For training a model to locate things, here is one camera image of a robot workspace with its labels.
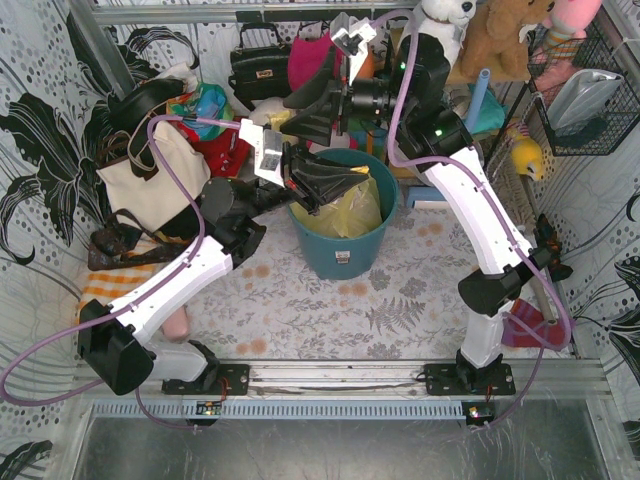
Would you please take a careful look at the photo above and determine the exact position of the yellow translucent trash bag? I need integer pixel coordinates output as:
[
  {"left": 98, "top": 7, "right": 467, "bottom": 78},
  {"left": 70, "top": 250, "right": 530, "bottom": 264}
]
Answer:
[{"left": 290, "top": 166, "right": 382, "bottom": 239}]

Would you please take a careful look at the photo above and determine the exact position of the teal plastic trash bin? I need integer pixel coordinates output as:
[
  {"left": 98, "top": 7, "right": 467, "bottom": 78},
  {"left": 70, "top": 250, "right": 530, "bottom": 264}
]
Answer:
[{"left": 288, "top": 149, "right": 399, "bottom": 280}]

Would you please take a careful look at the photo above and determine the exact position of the light blue floor squeegee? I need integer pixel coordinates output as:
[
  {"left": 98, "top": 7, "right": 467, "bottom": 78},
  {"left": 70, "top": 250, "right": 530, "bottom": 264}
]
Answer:
[{"left": 403, "top": 68, "right": 494, "bottom": 210}]

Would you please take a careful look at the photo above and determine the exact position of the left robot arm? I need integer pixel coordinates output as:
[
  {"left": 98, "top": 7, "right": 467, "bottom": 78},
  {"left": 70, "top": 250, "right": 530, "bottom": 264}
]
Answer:
[{"left": 77, "top": 145, "right": 369, "bottom": 395}]

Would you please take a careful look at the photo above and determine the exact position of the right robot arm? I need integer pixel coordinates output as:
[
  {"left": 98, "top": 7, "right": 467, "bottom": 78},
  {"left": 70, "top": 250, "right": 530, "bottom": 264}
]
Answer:
[{"left": 281, "top": 31, "right": 571, "bottom": 396}]

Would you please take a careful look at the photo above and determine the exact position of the colourful print bag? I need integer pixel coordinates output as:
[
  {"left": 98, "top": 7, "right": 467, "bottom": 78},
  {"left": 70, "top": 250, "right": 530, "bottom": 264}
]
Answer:
[{"left": 166, "top": 83, "right": 234, "bottom": 142}]

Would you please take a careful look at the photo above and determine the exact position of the cream canvas tote bag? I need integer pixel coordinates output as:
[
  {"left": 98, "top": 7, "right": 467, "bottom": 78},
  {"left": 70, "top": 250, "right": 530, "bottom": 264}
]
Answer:
[{"left": 97, "top": 121, "right": 211, "bottom": 231}]

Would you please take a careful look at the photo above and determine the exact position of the brown leather bag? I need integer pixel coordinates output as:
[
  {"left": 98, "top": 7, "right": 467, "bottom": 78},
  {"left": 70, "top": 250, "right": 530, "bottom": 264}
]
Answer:
[{"left": 87, "top": 209, "right": 187, "bottom": 271}]

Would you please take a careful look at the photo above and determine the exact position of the magenta cloth hat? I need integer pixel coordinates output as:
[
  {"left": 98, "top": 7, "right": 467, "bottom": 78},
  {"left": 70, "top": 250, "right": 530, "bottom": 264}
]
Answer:
[{"left": 287, "top": 33, "right": 343, "bottom": 95}]

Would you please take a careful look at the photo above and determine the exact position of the white plush lamb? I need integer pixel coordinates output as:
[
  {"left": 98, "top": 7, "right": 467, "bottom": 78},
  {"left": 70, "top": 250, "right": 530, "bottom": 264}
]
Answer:
[{"left": 248, "top": 97, "right": 286, "bottom": 126}]

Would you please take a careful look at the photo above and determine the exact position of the black leather handbag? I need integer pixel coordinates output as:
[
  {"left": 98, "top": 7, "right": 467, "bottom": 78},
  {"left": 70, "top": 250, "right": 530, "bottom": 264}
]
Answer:
[{"left": 228, "top": 22, "right": 292, "bottom": 111}]

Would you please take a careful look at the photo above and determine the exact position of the white plush dog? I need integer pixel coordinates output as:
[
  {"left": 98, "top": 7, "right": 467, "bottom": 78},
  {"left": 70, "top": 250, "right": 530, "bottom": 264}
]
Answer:
[{"left": 412, "top": 0, "right": 477, "bottom": 67}]

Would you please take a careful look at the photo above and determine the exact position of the teal folded cloth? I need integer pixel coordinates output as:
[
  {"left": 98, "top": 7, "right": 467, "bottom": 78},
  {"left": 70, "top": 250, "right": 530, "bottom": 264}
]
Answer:
[{"left": 448, "top": 84, "right": 506, "bottom": 135}]

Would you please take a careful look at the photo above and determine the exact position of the brown teddy bear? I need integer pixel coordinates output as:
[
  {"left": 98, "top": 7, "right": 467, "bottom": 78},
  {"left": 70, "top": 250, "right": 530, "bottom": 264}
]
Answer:
[{"left": 460, "top": 0, "right": 555, "bottom": 78}]

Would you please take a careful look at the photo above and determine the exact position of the pink sponge block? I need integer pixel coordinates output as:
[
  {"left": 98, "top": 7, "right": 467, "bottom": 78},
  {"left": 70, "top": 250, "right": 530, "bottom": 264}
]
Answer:
[{"left": 161, "top": 306, "right": 190, "bottom": 342}]

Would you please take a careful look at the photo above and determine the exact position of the yellow plush duck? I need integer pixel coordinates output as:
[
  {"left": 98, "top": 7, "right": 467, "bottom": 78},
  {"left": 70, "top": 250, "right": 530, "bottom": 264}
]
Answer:
[{"left": 506, "top": 123, "right": 544, "bottom": 181}]

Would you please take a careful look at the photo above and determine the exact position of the orange checkered towel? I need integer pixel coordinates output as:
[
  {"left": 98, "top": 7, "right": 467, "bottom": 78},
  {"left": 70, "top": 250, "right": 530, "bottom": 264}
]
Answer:
[{"left": 76, "top": 266, "right": 154, "bottom": 320}]

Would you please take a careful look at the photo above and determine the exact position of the pink plush toy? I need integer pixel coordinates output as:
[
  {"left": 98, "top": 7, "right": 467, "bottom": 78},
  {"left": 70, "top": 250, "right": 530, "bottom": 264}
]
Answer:
[{"left": 542, "top": 0, "right": 602, "bottom": 59}]

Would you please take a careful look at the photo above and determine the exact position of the silver foil pouch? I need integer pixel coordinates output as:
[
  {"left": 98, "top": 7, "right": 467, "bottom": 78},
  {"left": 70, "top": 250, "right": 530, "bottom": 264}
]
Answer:
[{"left": 547, "top": 69, "right": 624, "bottom": 130}]

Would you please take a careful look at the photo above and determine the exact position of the purple orange sock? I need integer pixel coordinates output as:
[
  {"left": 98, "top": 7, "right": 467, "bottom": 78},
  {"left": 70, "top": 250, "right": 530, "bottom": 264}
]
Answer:
[{"left": 501, "top": 299, "right": 574, "bottom": 351}]

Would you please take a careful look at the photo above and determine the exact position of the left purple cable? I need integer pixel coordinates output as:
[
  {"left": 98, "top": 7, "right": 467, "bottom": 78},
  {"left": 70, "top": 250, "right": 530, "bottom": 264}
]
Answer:
[{"left": 0, "top": 114, "right": 246, "bottom": 431}]

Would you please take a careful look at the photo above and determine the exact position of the purple cable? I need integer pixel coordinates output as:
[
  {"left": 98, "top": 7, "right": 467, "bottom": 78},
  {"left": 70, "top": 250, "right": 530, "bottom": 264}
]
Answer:
[
  {"left": 369, "top": 9, "right": 576, "bottom": 431},
  {"left": 0, "top": 114, "right": 246, "bottom": 431}
]

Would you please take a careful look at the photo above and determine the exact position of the bristle broom with handle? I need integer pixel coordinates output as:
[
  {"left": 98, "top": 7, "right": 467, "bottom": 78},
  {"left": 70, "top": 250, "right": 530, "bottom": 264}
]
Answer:
[{"left": 491, "top": 158, "right": 557, "bottom": 325}]

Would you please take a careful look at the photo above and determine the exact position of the aluminium front rail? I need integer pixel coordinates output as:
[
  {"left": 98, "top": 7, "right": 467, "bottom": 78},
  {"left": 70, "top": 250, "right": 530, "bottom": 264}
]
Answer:
[{"left": 74, "top": 357, "right": 614, "bottom": 399}]

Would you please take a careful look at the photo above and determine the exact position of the black wire basket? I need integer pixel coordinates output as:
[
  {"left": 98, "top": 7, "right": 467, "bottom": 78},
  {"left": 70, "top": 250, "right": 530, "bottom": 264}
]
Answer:
[{"left": 528, "top": 25, "right": 639, "bottom": 156}]

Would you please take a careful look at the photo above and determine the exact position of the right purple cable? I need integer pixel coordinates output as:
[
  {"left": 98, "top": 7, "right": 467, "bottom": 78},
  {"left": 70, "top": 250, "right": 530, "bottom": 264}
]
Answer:
[{"left": 369, "top": 9, "right": 576, "bottom": 431}]

